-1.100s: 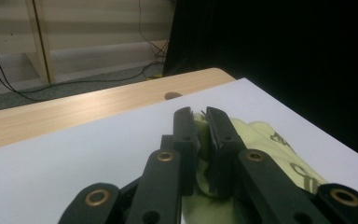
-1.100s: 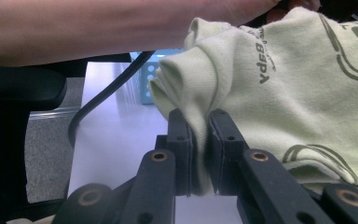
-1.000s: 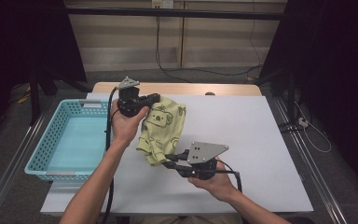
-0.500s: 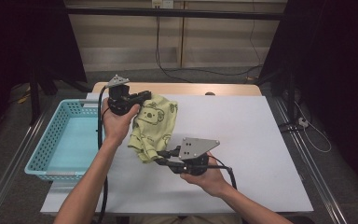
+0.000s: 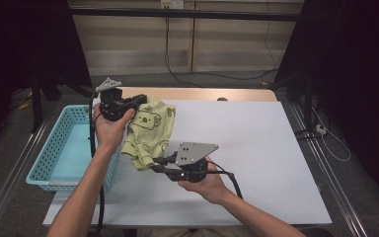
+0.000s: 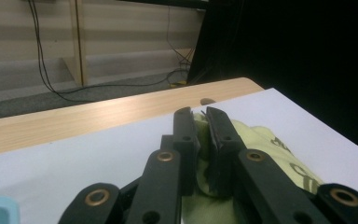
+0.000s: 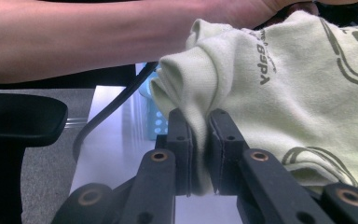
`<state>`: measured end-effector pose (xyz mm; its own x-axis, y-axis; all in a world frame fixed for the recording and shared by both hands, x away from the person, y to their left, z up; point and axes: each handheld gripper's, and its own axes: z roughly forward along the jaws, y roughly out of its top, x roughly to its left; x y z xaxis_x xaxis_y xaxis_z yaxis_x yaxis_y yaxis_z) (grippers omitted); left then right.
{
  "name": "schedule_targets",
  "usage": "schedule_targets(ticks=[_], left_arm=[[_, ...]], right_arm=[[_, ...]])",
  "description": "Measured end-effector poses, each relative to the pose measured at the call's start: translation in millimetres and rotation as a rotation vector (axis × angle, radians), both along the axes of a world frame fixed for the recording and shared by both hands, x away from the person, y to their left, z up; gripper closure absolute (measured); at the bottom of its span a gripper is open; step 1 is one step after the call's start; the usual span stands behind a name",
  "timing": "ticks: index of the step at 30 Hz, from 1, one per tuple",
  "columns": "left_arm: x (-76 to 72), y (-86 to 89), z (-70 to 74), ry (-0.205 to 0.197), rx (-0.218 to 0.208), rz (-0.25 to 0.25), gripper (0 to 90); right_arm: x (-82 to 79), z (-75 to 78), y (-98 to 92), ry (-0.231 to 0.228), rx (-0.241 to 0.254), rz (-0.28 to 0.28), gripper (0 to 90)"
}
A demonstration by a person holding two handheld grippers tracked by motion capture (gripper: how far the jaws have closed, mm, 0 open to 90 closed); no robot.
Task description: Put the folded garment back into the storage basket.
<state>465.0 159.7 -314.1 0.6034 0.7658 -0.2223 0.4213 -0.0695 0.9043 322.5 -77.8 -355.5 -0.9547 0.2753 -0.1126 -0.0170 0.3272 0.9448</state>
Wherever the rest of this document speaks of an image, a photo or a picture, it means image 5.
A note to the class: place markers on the person's left hand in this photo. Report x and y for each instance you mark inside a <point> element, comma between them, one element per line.
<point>110,135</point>

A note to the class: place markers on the white wall socket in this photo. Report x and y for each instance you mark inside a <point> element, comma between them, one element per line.
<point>172,4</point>

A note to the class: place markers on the metal floor rail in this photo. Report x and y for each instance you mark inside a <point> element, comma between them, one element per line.
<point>10,184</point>
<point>335,184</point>

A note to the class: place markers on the green printed baby pants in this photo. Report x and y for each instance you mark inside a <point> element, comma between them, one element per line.
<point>151,131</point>

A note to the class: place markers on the blue perforated plastic basket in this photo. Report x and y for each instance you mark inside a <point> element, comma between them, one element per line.
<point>65,154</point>

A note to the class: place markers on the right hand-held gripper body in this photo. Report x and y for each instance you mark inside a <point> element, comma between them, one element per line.
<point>190,164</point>

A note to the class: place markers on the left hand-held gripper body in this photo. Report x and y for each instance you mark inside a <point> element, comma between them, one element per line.
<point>113,107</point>

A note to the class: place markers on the black curtain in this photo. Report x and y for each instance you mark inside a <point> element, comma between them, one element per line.
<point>19,39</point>
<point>352,65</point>

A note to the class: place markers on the black metal stand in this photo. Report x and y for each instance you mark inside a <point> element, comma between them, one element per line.
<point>307,98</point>
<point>37,105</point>

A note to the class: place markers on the white power plug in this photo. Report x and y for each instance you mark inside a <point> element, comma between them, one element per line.
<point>321,129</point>

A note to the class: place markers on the person's right hand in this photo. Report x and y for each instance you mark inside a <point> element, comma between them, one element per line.
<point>210,187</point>

